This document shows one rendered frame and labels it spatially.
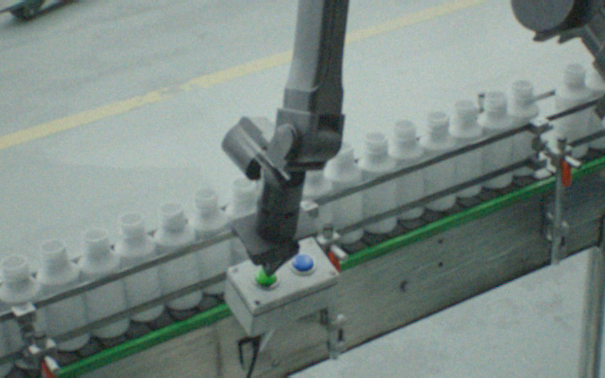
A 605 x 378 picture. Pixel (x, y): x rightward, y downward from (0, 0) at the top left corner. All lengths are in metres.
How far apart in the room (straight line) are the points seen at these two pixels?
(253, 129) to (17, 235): 2.54
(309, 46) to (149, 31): 3.93
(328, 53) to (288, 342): 0.61
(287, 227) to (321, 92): 0.20
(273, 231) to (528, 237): 0.70
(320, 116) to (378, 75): 3.32
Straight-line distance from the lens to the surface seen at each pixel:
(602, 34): 1.30
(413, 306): 2.12
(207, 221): 1.85
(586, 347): 2.56
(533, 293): 3.65
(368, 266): 2.01
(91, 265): 1.80
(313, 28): 1.54
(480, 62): 4.99
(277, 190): 1.57
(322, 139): 1.55
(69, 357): 1.84
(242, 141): 1.62
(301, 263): 1.76
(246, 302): 1.73
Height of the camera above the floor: 2.09
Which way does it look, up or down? 31 degrees down
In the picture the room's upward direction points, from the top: 4 degrees counter-clockwise
